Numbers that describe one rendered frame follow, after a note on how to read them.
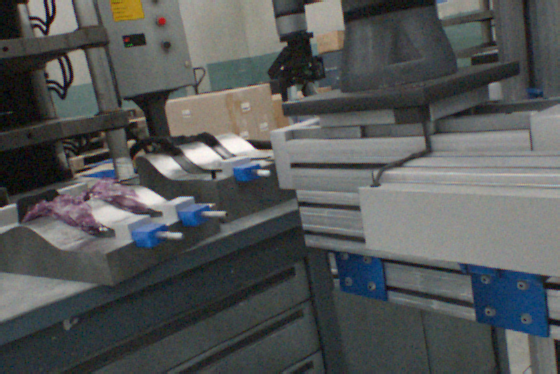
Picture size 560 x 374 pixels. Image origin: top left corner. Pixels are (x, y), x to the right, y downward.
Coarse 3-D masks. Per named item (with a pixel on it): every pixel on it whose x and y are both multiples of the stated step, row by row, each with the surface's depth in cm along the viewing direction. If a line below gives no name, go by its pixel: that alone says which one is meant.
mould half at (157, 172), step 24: (192, 144) 145; (240, 144) 147; (144, 168) 139; (168, 168) 134; (216, 168) 132; (264, 168) 120; (168, 192) 132; (192, 192) 122; (216, 192) 114; (240, 192) 117; (264, 192) 120; (288, 192) 124; (240, 216) 117
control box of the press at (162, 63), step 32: (96, 0) 184; (128, 0) 190; (160, 0) 197; (128, 32) 191; (160, 32) 197; (128, 64) 191; (160, 64) 198; (128, 96) 192; (160, 96) 204; (128, 128) 205; (160, 128) 205
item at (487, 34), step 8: (480, 0) 570; (488, 0) 568; (480, 8) 572; (488, 8) 569; (464, 16) 477; (472, 16) 472; (480, 16) 468; (488, 16) 463; (448, 24) 488; (456, 24) 500; (488, 24) 572; (488, 32) 574; (488, 40) 575; (464, 48) 553; (472, 48) 517; (480, 48) 478; (488, 48) 470; (496, 48) 466; (456, 56) 490; (464, 56) 486
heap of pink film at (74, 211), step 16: (96, 192) 115; (112, 192) 112; (128, 192) 113; (32, 208) 117; (48, 208) 105; (64, 208) 104; (80, 208) 105; (128, 208) 111; (144, 208) 112; (80, 224) 103; (96, 224) 103
